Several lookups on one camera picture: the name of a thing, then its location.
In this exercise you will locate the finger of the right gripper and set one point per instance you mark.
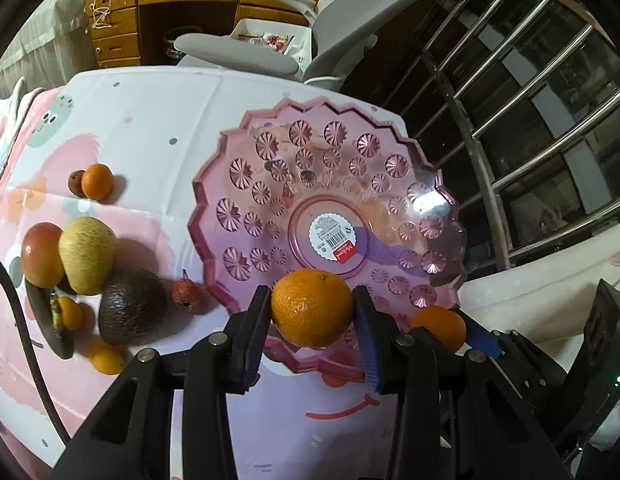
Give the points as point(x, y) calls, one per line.
point(478, 337)
point(423, 335)

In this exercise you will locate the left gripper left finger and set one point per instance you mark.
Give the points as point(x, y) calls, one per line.
point(224, 362)

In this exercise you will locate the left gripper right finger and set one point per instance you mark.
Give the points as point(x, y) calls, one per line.
point(407, 366)

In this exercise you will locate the orange tangerine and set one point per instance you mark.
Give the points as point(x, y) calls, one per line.
point(444, 324)
point(97, 182)
point(312, 308)

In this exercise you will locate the dark avocado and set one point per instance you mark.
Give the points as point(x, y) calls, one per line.
point(132, 303)

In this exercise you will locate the small orange tangerine low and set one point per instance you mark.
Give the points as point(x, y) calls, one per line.
point(107, 359)

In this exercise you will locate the small orange kumquat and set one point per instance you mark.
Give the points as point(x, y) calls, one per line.
point(71, 312)

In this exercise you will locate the yellow pear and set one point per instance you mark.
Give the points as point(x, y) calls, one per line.
point(88, 250)

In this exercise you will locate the red apple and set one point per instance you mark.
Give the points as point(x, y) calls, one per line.
point(40, 258)

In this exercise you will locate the white curtain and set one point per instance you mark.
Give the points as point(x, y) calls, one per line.
point(548, 301)

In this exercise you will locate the small red lychee near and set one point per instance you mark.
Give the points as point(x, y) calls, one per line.
point(188, 296)

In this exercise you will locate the small red lychee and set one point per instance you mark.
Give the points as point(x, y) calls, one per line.
point(188, 296)
point(75, 183)

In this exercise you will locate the pink plastic fruit plate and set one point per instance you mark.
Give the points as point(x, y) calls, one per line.
point(330, 187)

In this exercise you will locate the small red lychee far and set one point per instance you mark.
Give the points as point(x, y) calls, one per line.
point(75, 183)

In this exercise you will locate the metal window bars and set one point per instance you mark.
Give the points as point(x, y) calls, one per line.
point(517, 102)

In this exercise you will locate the white storage box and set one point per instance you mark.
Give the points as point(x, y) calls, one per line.
point(291, 40)

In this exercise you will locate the grey office chair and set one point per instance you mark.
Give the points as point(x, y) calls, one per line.
point(341, 31)

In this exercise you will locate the wooden desk with drawers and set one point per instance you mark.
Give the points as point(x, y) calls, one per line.
point(140, 32)

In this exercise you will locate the white lace cloth cover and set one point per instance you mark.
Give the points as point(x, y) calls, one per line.
point(51, 47)

